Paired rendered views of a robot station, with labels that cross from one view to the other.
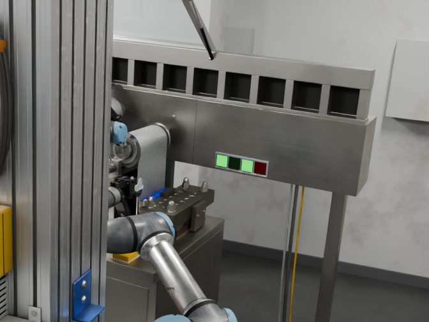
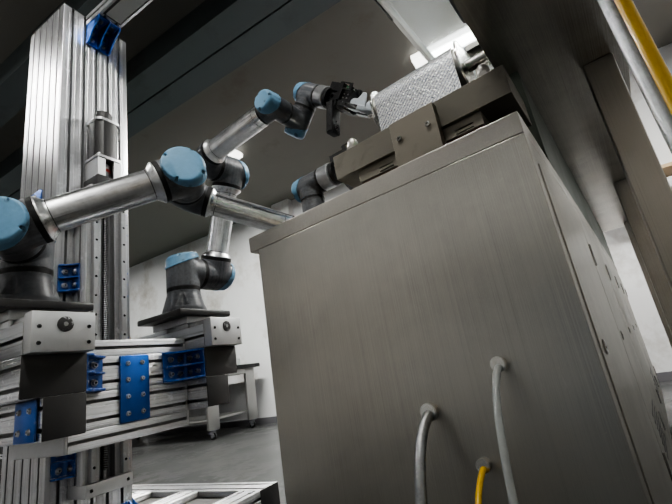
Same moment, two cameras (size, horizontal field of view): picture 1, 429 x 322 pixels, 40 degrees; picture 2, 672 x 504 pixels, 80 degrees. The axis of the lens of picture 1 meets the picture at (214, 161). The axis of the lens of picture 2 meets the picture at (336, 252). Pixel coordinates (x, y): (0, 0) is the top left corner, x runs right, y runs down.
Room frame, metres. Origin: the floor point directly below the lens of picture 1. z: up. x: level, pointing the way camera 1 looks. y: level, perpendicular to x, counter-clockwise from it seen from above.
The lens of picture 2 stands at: (2.37, -0.69, 0.55)
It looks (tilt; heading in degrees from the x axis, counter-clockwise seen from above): 16 degrees up; 103
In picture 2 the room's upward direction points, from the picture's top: 9 degrees counter-clockwise
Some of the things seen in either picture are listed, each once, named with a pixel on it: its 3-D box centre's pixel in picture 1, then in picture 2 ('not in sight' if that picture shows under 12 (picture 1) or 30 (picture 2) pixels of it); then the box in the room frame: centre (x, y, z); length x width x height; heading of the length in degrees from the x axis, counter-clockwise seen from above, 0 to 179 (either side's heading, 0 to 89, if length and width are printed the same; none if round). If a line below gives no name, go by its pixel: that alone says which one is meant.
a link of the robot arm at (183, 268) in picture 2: not in sight; (184, 271); (1.50, 0.57, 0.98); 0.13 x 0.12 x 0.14; 69
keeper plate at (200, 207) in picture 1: (198, 215); (416, 138); (2.40, 0.05, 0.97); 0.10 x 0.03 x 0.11; 157
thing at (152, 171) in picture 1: (151, 177); (423, 127); (2.44, 0.26, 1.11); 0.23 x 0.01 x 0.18; 157
